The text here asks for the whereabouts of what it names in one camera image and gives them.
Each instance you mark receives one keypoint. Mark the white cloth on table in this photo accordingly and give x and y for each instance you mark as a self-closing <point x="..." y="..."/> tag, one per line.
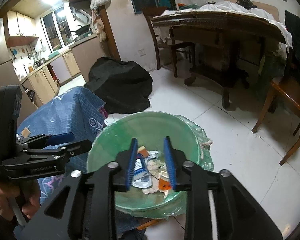
<point x="240" y="12"/>

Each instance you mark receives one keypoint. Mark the dark wooden chair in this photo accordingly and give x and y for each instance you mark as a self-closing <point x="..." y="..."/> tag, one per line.
<point x="163" y="39"/>

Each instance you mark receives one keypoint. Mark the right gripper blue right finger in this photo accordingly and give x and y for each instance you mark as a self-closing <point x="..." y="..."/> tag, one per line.
<point x="169" y="160"/>

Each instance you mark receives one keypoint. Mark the person's left hand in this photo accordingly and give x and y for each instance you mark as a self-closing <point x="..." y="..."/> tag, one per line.
<point x="32" y="190"/>

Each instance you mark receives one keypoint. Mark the steel range hood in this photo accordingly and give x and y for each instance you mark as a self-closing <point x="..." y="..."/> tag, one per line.
<point x="81" y="11"/>

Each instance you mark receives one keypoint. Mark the brown wooden stool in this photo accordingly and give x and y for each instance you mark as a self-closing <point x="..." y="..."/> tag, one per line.
<point x="283" y="94"/>

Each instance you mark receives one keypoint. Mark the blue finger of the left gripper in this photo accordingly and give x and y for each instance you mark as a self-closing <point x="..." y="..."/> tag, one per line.
<point x="60" y="139"/>
<point x="75" y="148"/>

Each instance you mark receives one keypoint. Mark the black wok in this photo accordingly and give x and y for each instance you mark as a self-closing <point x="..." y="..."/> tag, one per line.
<point x="82" y="30"/>

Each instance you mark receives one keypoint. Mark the dark wooden dining table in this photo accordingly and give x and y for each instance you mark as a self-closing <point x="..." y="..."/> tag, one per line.
<point x="228" y="43"/>

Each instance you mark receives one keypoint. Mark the yellow sponge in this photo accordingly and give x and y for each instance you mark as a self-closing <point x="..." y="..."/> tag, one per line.
<point x="142" y="150"/>

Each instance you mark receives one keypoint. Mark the kitchen counter cabinets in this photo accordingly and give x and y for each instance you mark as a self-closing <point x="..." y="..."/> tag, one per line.
<point x="69" y="63"/>

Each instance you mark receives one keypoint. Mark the wooden drawer under bucket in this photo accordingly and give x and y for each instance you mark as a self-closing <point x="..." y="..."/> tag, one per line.
<point x="147" y="222"/>

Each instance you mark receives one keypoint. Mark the green lined trash bucket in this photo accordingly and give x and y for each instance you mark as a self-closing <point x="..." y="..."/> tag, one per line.
<point x="150" y="129"/>

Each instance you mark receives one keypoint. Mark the kitchen window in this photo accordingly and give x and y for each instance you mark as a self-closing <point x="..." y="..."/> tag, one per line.
<point x="57" y="29"/>

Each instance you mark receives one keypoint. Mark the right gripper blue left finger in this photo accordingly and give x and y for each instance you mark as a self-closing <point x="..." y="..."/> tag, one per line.
<point x="132" y="152"/>

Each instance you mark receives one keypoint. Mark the black garment on chair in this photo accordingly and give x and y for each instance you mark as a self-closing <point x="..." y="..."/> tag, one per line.
<point x="293" y="26"/>

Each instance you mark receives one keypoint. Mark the alcohol wipes packet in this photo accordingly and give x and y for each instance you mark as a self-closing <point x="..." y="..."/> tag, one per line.
<point x="141" y="176"/>

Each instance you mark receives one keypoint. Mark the black bag on floor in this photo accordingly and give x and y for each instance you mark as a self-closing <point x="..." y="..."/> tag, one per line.
<point x="125" y="87"/>

